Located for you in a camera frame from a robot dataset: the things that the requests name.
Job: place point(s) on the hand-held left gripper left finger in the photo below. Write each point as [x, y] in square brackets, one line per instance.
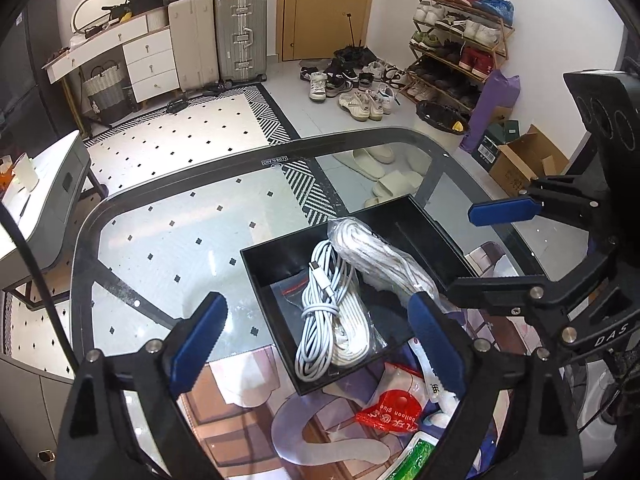
[200, 340]

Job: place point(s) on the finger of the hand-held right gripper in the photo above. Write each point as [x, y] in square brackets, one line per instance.
[500, 292]
[505, 211]

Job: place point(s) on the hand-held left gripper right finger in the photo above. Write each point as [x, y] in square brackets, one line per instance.
[435, 340]

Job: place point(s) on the red white plastic bag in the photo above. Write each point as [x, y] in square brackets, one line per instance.
[395, 405]

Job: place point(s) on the black storage box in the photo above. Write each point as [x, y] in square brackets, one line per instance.
[425, 240]

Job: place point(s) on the large white green packet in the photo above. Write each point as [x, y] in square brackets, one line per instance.
[415, 455]

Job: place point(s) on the open cardboard box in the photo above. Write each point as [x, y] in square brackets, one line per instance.
[520, 170]

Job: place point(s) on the green shoe box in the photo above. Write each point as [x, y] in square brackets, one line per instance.
[500, 142]

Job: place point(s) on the purple yoga mat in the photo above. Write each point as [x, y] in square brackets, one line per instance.
[492, 105]

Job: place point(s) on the beige slipper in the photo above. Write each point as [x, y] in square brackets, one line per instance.
[357, 162]
[400, 182]
[377, 201]
[375, 152]

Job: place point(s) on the beige trash bin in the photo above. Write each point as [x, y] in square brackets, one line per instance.
[442, 117]

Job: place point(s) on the wooden shoe rack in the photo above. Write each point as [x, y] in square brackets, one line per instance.
[506, 40]

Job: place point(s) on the group of shelved shoes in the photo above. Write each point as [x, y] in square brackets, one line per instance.
[472, 57]

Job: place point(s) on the white round appliance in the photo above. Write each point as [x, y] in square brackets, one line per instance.
[600, 435]

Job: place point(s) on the pile of loose shoes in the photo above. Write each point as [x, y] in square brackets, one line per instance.
[360, 102]

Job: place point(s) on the white low cabinet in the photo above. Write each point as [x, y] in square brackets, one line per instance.
[55, 190]

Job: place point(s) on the black white patterned rug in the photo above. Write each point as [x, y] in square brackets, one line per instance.
[200, 125]

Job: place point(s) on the black umbrella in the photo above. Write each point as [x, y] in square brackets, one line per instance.
[357, 52]

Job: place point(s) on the white cup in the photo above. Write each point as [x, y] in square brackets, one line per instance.
[25, 172]

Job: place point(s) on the small orange object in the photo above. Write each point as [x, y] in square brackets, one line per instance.
[5, 177]

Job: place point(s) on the woven laundry basket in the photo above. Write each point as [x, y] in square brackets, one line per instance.
[105, 90]

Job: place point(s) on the wooden door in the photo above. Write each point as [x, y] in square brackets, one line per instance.
[325, 10]

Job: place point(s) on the white dressing table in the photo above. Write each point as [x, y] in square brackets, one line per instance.
[150, 65]

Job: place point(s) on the beige suitcase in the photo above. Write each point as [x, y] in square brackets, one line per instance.
[195, 40]

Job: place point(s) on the silver suitcase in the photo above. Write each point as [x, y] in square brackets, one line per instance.
[240, 35]

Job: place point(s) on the dark grey fridge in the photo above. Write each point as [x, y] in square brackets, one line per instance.
[30, 70]

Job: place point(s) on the white ribbed container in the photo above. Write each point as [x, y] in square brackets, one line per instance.
[157, 19]

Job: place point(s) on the black yellow pouch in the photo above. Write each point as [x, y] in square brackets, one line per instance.
[117, 10]

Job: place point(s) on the oval mirror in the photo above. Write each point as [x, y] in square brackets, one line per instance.
[100, 2]

